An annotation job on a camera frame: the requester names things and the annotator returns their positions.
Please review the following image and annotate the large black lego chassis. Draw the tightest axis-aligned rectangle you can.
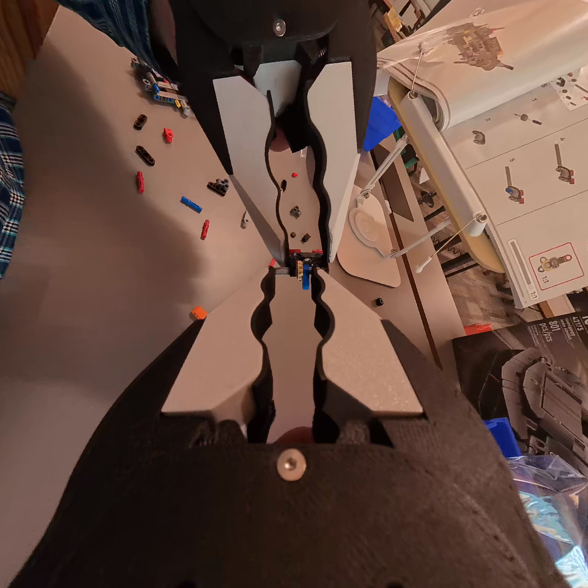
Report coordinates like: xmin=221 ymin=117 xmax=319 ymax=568
xmin=130 ymin=57 xmax=192 ymax=118

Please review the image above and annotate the clear plastic bag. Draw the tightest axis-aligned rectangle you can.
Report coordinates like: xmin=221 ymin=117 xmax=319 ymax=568
xmin=505 ymin=452 xmax=588 ymax=588

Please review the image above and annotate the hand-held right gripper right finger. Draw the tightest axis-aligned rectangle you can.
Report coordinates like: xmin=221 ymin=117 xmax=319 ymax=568
xmin=311 ymin=268 xmax=424 ymax=416

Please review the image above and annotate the black lego box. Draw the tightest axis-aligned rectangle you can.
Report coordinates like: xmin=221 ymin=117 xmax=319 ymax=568
xmin=452 ymin=317 xmax=588 ymax=460

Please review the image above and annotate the lego instruction booklet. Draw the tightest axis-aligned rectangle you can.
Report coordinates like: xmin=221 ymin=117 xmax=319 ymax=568
xmin=377 ymin=0 xmax=588 ymax=309

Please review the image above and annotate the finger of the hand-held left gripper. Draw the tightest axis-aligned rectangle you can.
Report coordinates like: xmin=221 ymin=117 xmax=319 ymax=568
xmin=212 ymin=75 xmax=292 ymax=269
xmin=304 ymin=61 xmax=364 ymax=267

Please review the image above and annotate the person's left hand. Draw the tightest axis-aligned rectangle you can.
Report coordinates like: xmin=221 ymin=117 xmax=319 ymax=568
xmin=269 ymin=125 xmax=295 ymax=153

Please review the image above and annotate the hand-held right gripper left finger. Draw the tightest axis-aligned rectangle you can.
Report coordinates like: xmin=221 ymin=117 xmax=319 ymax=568
xmin=160 ymin=269 xmax=277 ymax=417

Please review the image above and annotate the small black lego assembly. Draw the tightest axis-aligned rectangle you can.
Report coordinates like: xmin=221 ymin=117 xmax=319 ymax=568
xmin=268 ymin=248 xmax=329 ymax=291

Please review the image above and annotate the blue plastic container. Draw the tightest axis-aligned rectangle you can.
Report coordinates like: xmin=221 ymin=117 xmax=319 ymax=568
xmin=363 ymin=96 xmax=401 ymax=152

